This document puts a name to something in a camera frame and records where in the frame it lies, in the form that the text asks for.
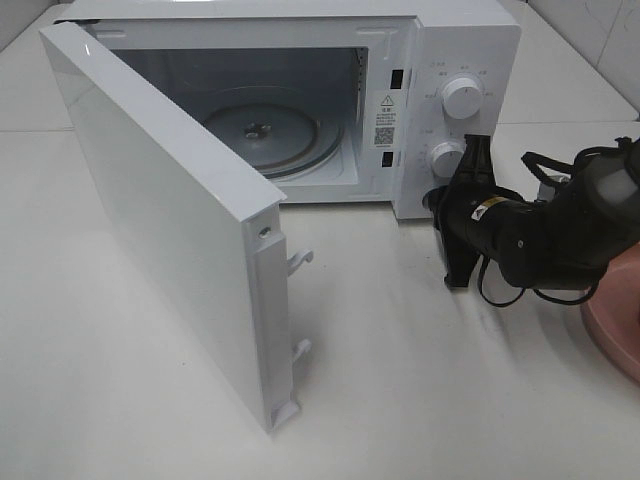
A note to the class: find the white microwave door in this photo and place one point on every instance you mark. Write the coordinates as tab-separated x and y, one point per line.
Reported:
201	222

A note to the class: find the glass microwave turntable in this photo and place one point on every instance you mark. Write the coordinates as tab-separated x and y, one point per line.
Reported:
277	140

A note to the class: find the lower white timer knob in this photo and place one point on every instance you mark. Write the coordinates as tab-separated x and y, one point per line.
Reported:
445	158

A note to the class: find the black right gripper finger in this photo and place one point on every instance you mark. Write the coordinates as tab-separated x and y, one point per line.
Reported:
460	257
475	166

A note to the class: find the white microwave oven body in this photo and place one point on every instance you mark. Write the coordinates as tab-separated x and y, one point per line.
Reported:
328	58

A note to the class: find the round door release button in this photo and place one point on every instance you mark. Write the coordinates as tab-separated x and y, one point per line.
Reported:
431	200

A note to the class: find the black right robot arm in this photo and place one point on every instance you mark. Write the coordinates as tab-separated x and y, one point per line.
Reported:
564	243

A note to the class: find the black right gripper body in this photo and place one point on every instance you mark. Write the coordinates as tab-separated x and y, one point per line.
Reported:
477	214

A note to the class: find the pink plate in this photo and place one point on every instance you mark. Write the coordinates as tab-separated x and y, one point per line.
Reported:
611	316

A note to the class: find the upper white power knob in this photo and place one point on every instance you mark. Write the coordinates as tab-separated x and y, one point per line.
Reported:
462	97

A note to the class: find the warning label sticker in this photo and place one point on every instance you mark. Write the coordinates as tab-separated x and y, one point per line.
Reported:
385	119

